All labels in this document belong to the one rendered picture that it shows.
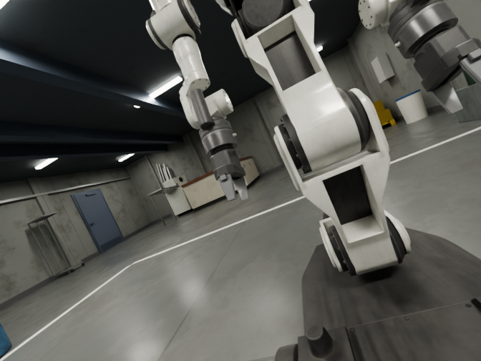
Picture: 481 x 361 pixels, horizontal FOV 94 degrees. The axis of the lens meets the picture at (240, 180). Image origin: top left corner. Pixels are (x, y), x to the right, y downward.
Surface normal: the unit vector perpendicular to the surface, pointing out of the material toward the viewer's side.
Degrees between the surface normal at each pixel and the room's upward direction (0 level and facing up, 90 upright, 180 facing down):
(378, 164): 100
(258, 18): 90
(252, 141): 90
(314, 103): 66
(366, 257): 106
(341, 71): 90
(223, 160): 77
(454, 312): 0
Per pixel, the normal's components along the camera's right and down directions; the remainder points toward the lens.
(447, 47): -0.36, -0.08
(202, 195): -0.22, 0.15
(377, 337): -0.42, -0.91
